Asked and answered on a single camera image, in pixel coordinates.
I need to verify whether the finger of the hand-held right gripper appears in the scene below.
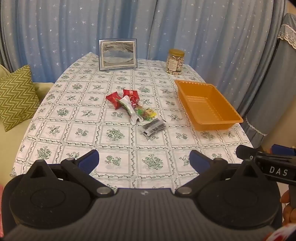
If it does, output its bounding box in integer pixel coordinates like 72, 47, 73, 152
271, 144, 296, 156
236, 145, 262, 162

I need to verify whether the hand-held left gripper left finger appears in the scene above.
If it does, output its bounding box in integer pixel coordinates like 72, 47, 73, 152
20, 149, 114, 197

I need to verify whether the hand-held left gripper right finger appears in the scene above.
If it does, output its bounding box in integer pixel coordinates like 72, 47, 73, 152
174, 149, 266, 197

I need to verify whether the orange plastic tray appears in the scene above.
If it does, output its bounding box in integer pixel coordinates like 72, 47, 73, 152
174, 79, 244, 131

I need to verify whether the black snack packet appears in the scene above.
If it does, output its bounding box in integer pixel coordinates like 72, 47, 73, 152
139, 117, 167, 137

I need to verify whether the green-edged snack packet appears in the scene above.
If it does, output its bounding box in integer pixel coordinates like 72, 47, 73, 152
116, 96, 144, 126

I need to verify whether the dark red snack packet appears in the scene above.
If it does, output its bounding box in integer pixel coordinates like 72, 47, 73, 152
106, 92, 122, 109

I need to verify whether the bright red snack packet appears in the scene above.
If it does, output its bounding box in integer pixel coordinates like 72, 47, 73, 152
122, 89, 139, 100

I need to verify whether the person's right hand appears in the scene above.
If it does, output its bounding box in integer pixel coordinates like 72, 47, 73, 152
280, 191, 296, 226

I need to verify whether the grey lace-trimmed cover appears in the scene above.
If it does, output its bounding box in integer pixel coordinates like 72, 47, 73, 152
245, 13, 296, 149

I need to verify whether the red white patterned clothing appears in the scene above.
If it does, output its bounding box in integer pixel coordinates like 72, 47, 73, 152
264, 224, 296, 241

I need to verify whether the yellow-green sofa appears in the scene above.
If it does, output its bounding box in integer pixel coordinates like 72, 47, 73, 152
0, 64, 55, 186

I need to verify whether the green zigzag cushion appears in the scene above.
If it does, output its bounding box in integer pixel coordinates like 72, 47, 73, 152
0, 65, 40, 132

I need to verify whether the clear jar of nuts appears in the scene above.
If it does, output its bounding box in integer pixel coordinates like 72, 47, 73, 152
165, 49, 185, 76

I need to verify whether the framed sand picture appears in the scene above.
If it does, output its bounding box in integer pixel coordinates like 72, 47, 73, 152
99, 38, 138, 71

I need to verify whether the blue star curtain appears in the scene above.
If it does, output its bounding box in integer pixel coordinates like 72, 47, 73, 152
0, 0, 292, 149

